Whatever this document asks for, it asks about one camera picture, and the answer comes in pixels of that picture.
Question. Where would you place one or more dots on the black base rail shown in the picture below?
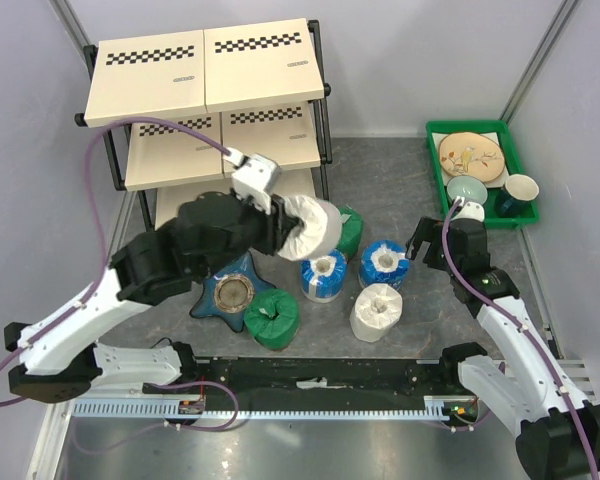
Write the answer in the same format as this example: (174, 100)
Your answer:
(332, 381)

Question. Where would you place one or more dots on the white cartoon-print roll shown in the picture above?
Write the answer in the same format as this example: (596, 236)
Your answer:
(321, 231)

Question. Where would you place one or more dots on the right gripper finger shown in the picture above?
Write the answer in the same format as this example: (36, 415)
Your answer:
(427, 230)
(412, 247)

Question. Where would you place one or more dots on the dark green white-lined cup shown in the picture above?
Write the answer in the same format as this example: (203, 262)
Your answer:
(515, 196)

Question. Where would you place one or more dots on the green plastic tray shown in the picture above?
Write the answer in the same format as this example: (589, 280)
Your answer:
(497, 132)

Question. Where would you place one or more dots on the plain white roll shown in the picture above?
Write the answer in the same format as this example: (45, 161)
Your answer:
(376, 310)

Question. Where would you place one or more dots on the beige three-tier shelf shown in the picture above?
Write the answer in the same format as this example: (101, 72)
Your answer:
(259, 88)

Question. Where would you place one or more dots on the bird-painted ceramic plate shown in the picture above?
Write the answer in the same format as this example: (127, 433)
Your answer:
(471, 154)

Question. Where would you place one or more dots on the green roll near shelf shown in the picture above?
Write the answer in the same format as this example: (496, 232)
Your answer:
(351, 233)

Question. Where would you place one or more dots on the blue star-shaped dish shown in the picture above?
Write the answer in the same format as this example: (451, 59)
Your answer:
(227, 294)

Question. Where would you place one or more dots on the celadon ceramic bowl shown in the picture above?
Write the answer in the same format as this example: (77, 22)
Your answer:
(468, 187)

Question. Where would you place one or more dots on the blue roll right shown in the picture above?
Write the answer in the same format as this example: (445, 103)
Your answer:
(383, 262)

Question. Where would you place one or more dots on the blue roll left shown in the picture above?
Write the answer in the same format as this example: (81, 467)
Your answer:
(322, 279)

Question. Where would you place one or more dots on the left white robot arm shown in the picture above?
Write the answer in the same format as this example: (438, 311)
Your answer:
(62, 359)

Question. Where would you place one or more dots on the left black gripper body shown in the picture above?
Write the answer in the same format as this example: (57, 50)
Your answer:
(255, 230)

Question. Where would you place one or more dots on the slotted cable duct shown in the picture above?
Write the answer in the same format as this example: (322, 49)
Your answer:
(215, 408)

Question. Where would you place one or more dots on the green roll front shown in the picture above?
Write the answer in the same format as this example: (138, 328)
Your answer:
(272, 318)

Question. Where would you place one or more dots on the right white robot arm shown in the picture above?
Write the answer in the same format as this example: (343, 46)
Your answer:
(555, 425)

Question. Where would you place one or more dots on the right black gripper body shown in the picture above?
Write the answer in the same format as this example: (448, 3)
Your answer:
(454, 262)

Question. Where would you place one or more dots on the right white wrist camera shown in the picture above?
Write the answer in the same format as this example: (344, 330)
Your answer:
(464, 208)

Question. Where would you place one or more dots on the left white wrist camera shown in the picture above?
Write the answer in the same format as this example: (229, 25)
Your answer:
(253, 178)

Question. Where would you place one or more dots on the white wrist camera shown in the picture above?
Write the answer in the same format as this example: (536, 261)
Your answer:
(464, 208)
(253, 178)

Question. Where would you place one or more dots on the blue roll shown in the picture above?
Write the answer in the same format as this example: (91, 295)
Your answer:
(322, 279)
(383, 262)

